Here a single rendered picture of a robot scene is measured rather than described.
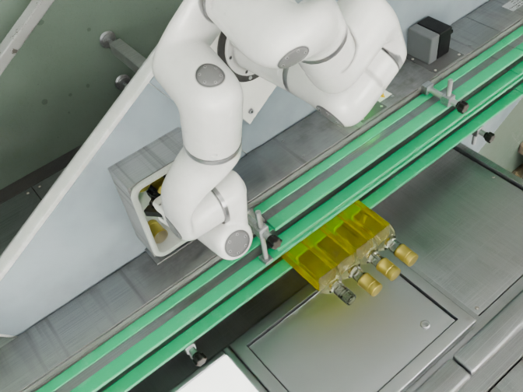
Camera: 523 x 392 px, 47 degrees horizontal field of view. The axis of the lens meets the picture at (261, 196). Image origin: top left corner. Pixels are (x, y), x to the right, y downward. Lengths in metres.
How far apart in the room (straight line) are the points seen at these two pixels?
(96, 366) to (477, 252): 0.97
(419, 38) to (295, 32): 0.97
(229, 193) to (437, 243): 0.81
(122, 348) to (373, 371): 0.55
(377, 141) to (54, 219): 0.75
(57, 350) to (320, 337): 0.58
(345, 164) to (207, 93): 0.71
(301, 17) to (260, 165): 0.72
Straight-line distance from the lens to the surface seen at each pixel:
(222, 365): 1.42
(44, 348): 1.35
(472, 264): 1.61
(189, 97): 0.76
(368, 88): 0.98
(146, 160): 1.20
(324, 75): 0.86
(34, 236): 1.24
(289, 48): 0.70
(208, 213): 0.95
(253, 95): 1.25
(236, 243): 1.01
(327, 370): 1.39
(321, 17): 0.73
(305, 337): 1.43
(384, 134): 1.48
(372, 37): 0.89
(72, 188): 1.20
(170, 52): 0.79
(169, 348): 1.36
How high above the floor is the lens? 1.64
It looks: 35 degrees down
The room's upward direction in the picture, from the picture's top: 130 degrees clockwise
